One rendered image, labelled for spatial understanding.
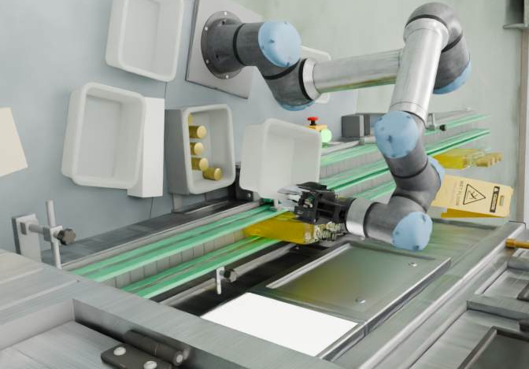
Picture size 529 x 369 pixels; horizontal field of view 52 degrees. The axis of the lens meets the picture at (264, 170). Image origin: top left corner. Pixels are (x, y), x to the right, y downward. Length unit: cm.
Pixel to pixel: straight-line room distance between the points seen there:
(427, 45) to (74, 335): 91
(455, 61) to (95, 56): 83
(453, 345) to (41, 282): 90
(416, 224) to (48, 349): 72
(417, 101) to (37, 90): 78
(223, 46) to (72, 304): 108
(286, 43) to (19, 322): 109
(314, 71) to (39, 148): 71
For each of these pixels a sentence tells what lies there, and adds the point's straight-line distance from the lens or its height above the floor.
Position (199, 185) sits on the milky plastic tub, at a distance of 146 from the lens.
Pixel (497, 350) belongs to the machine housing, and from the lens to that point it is 126.
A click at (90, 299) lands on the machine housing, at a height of 145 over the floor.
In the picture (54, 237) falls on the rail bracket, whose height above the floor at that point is 97.
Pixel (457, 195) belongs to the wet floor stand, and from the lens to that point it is 488.
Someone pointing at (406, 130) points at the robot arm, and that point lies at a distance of 98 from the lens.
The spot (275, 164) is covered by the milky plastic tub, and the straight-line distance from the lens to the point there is 131.
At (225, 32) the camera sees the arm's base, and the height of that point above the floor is 83.
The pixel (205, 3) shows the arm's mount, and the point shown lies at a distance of 155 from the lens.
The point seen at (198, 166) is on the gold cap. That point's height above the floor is 81.
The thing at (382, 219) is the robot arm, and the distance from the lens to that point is 106.
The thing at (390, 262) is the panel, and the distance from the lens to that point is 157.
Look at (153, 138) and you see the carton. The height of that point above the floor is 81.
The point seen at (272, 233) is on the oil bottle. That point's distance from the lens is 147.
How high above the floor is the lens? 186
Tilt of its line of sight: 39 degrees down
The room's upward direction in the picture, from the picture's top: 95 degrees clockwise
